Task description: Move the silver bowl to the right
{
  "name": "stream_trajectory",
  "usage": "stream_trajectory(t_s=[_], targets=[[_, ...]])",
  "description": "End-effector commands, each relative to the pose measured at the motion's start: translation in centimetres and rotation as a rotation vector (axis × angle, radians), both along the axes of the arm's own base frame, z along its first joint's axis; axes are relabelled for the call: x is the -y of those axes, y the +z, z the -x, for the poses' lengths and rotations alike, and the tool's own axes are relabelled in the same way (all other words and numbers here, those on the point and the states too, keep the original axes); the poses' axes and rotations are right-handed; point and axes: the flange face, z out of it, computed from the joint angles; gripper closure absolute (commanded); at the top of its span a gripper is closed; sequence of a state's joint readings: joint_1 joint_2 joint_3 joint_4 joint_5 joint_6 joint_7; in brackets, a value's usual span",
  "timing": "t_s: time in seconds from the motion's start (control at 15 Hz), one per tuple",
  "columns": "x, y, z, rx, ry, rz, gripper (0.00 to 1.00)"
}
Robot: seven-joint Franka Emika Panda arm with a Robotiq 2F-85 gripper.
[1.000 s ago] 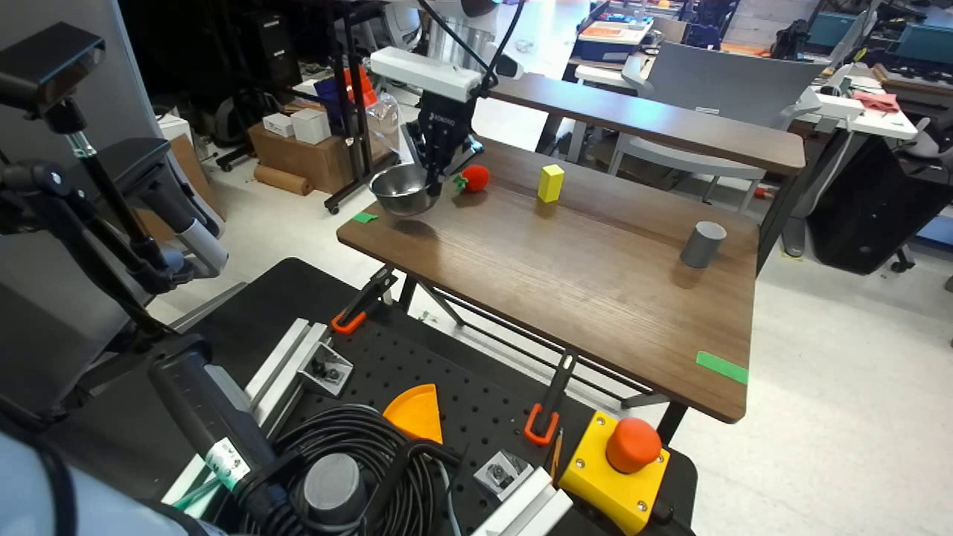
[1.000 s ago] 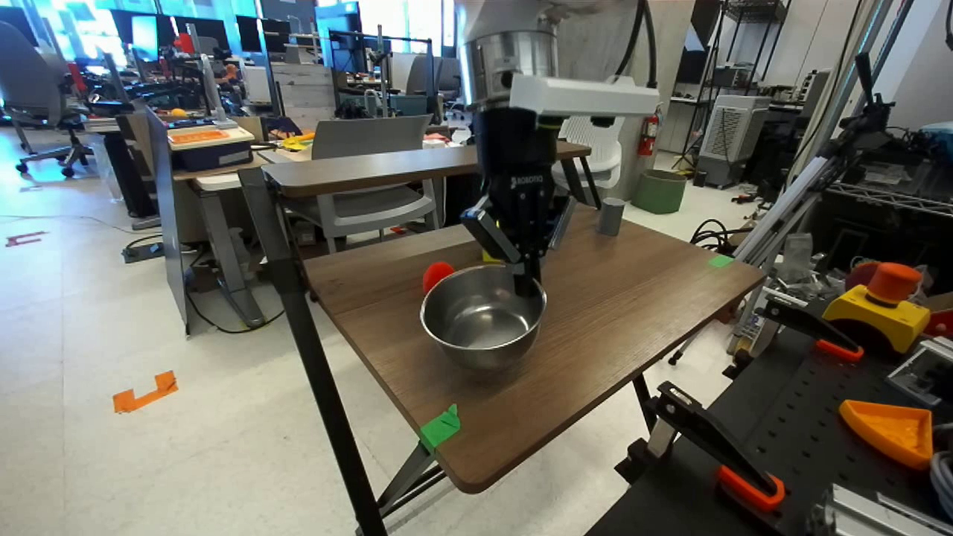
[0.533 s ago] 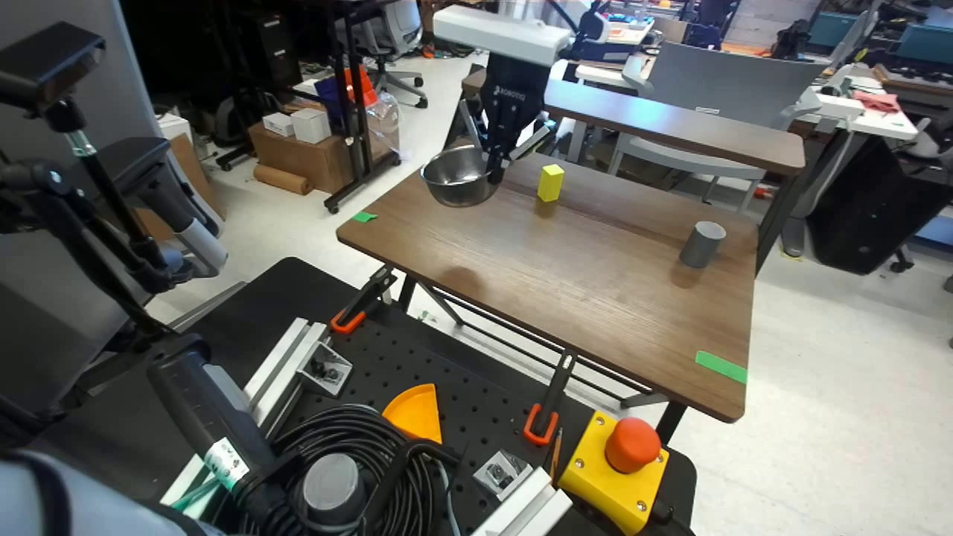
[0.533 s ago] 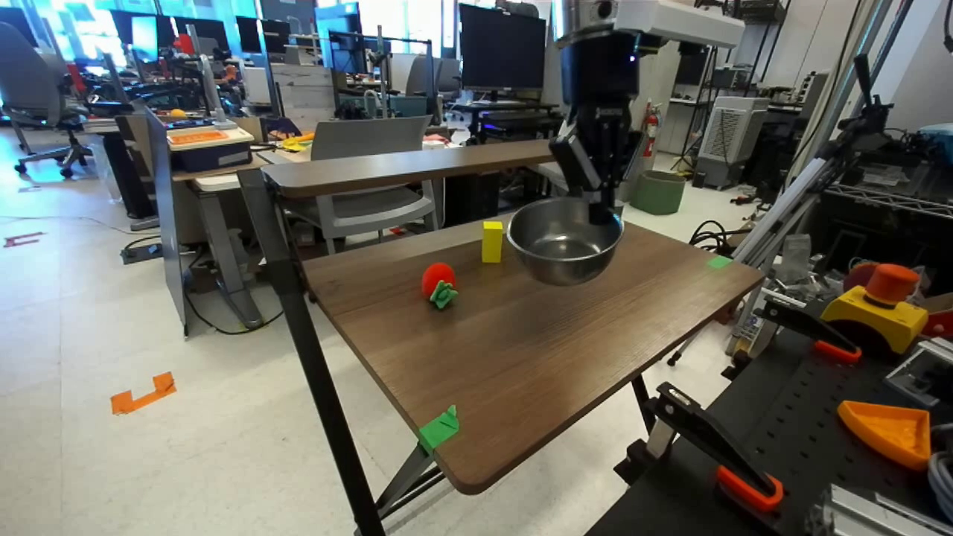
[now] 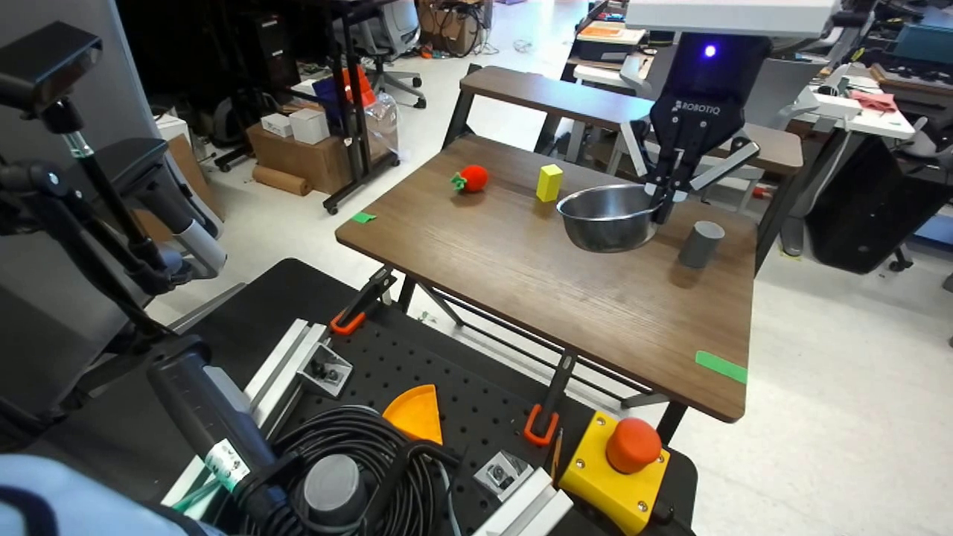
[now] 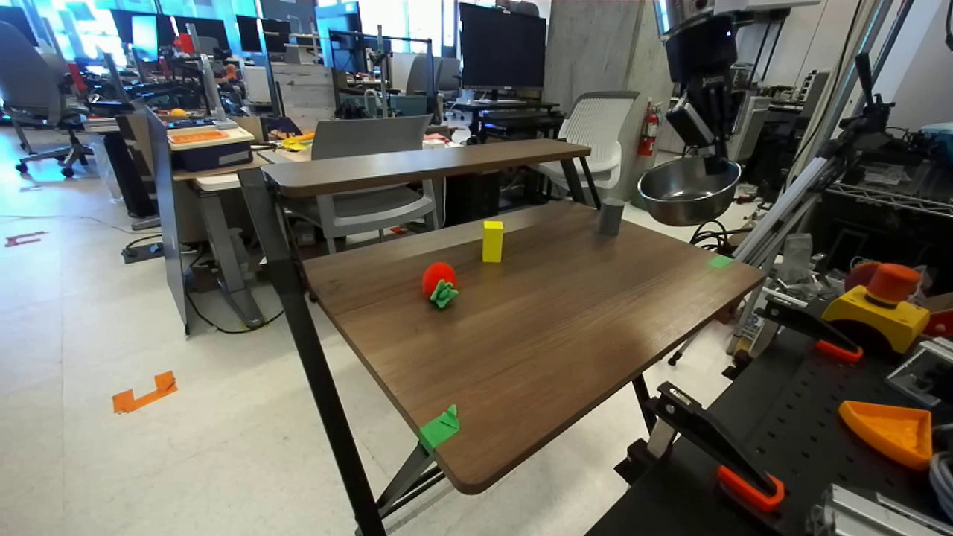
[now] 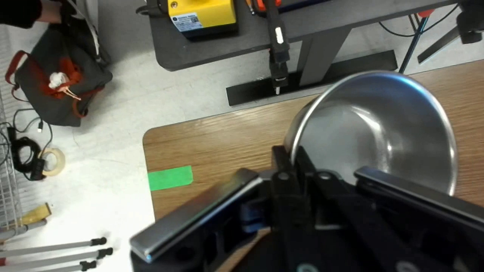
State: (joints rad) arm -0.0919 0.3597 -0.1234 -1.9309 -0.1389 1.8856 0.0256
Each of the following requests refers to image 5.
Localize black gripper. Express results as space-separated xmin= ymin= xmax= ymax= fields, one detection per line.
xmin=640 ymin=34 xmax=775 ymax=228

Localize silver metal bowl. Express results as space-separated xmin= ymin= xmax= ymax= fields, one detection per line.
xmin=553 ymin=183 xmax=663 ymax=257

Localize yellow rectangular block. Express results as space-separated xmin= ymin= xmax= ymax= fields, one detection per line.
xmin=534 ymin=161 xmax=567 ymax=208

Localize narrow brown desk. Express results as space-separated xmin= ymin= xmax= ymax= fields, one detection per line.
xmin=440 ymin=62 xmax=808 ymax=183

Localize brown wooden table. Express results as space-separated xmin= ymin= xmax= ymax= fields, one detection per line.
xmin=334 ymin=132 xmax=762 ymax=473

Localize black padded chair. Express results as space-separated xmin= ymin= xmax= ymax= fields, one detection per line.
xmin=802 ymin=132 xmax=953 ymax=277

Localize white cluttered desk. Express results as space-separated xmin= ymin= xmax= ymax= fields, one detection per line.
xmin=793 ymin=58 xmax=920 ymax=143

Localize long green tape strip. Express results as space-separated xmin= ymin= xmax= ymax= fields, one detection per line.
xmin=690 ymin=350 xmax=750 ymax=387

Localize red toy strawberry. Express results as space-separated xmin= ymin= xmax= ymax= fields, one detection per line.
xmin=451 ymin=161 xmax=495 ymax=196

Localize black perforated base board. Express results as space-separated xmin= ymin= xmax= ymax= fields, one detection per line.
xmin=26 ymin=257 xmax=696 ymax=536

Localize yellow emergency stop button box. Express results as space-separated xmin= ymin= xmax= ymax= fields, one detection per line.
xmin=556 ymin=408 xmax=672 ymax=536

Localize black metal floor stand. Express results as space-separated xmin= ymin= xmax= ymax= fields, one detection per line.
xmin=321 ymin=0 xmax=401 ymax=217

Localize orange plastic wedge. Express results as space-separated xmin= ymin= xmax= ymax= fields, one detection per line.
xmin=381 ymin=381 xmax=446 ymax=450

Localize large cardboard box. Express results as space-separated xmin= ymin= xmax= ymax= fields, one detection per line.
xmin=245 ymin=101 xmax=398 ymax=196

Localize grey round knob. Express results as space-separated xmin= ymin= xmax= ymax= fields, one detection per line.
xmin=299 ymin=453 xmax=366 ymax=520

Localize dark cylinder with green label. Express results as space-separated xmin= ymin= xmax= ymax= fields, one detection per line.
xmin=145 ymin=341 xmax=281 ymax=502

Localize black clamp with orange handle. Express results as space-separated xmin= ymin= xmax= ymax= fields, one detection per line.
xmin=522 ymin=347 xmax=580 ymax=453
xmin=328 ymin=263 xmax=398 ymax=341

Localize small metal bracket plate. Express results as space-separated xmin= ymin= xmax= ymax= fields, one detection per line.
xmin=294 ymin=341 xmax=357 ymax=399
xmin=471 ymin=450 xmax=537 ymax=503

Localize aluminium extrusion rail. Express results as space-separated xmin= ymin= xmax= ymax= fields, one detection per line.
xmin=157 ymin=316 xmax=331 ymax=509
xmin=471 ymin=464 xmax=579 ymax=536

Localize black coiled cable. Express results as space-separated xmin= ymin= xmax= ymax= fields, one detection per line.
xmin=211 ymin=405 xmax=465 ymax=536

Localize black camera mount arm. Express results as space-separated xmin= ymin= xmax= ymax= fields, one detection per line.
xmin=0 ymin=100 xmax=233 ymax=429

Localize black camera on stand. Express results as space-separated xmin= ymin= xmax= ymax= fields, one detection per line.
xmin=0 ymin=21 xmax=105 ymax=115

